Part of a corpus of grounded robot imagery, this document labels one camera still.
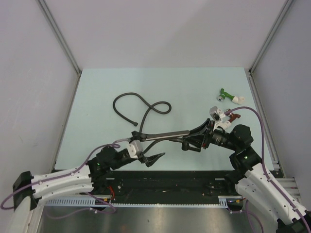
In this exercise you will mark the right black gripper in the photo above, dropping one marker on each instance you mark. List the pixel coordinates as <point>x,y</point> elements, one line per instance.
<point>203,135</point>

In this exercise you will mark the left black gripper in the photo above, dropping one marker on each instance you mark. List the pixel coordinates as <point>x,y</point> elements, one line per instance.
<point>148,160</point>

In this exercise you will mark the dark metal faucet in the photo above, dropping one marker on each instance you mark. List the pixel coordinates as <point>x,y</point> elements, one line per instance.
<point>142,137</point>

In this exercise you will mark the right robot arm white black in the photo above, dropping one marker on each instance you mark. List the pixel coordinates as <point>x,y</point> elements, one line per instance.
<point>251,177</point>

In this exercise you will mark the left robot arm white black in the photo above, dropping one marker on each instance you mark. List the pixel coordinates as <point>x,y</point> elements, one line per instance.
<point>83,178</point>

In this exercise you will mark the green tap white elbow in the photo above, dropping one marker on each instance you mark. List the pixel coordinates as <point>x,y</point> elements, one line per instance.
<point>224,95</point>

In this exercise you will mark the brown tap white elbow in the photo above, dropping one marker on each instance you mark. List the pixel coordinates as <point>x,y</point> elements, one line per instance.
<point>231,117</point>

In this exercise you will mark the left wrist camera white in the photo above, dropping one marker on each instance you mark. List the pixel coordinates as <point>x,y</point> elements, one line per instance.
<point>134,149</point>

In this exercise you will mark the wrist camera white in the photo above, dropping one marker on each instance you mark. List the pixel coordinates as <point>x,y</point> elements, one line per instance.
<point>219,118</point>
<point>134,149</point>

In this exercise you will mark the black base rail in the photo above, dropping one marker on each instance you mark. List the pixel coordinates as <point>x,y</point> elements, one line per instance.
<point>166,187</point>

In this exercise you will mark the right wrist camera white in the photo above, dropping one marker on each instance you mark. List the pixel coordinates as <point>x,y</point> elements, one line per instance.
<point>219,118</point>

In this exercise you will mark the white slotted cable duct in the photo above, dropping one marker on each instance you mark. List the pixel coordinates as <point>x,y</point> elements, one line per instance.
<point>91,202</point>

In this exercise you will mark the right aluminium frame post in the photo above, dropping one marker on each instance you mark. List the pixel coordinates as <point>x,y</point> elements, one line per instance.
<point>288,4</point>

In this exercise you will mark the aluminium frame post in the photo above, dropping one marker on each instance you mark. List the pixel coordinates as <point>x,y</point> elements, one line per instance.
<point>58,35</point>
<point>288,4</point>

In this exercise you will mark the left aluminium frame post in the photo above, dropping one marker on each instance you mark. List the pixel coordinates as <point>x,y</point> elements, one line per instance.
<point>58,35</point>

